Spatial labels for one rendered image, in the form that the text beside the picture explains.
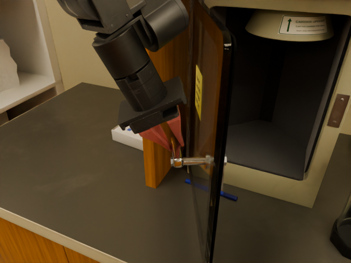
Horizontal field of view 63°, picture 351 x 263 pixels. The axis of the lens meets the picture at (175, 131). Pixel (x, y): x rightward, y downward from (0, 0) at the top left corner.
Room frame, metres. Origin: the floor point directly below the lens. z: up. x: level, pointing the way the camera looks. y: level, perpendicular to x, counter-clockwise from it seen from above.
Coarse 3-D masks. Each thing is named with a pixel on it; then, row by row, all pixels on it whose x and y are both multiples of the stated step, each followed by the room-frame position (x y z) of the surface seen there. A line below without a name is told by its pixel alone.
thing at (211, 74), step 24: (192, 24) 0.57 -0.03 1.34; (216, 24) 0.34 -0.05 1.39; (192, 48) 0.56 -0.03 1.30; (216, 48) 0.32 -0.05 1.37; (192, 72) 0.55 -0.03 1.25; (216, 72) 0.31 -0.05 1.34; (192, 96) 0.53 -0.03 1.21; (216, 96) 0.30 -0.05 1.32; (192, 120) 0.52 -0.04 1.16; (216, 120) 0.29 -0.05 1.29; (192, 144) 0.50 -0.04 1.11; (216, 144) 0.29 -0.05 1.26; (192, 168) 0.49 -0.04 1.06; (216, 168) 0.29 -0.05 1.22; (192, 192) 0.47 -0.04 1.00
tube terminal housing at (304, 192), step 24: (216, 0) 0.59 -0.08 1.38; (240, 0) 0.57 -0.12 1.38; (264, 0) 0.55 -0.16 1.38; (288, 0) 0.54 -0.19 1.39; (312, 0) 0.52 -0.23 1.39; (336, 0) 0.51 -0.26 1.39; (240, 168) 0.55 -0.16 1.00; (312, 168) 0.49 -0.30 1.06; (264, 192) 0.52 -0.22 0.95; (288, 192) 0.50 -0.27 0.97; (312, 192) 0.48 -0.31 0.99
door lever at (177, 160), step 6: (174, 138) 0.40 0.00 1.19; (174, 144) 0.37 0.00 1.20; (180, 144) 0.38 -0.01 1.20; (174, 150) 0.35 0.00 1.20; (180, 150) 0.35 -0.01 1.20; (174, 156) 0.33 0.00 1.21; (180, 156) 0.33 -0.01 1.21; (204, 156) 0.34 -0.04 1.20; (174, 162) 0.32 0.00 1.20; (180, 162) 0.32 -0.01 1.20; (186, 162) 0.33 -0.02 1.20; (192, 162) 0.33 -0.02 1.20; (198, 162) 0.33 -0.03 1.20; (204, 162) 0.33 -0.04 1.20
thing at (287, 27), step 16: (256, 16) 0.61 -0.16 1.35; (272, 16) 0.58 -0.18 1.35; (288, 16) 0.56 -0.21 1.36; (304, 16) 0.56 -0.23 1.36; (320, 16) 0.56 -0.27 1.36; (256, 32) 0.59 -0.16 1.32; (272, 32) 0.56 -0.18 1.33; (288, 32) 0.55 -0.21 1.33; (304, 32) 0.54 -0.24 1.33; (320, 32) 0.55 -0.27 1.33
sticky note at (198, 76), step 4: (196, 68) 0.48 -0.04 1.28; (196, 72) 0.48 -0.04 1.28; (196, 76) 0.48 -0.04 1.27; (200, 76) 0.44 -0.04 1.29; (196, 80) 0.48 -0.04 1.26; (200, 80) 0.43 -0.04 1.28; (196, 84) 0.48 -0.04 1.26; (200, 84) 0.43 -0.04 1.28; (196, 88) 0.47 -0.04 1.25; (200, 88) 0.43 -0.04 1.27; (196, 92) 0.47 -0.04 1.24; (200, 92) 0.43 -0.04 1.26; (196, 96) 0.47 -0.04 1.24; (200, 96) 0.43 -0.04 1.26; (196, 100) 0.47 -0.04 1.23; (200, 100) 0.42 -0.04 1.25; (196, 104) 0.46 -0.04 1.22; (200, 104) 0.42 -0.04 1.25; (196, 108) 0.46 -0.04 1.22; (200, 108) 0.42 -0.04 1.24; (200, 112) 0.42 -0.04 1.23; (200, 116) 0.41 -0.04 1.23; (200, 120) 0.41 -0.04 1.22
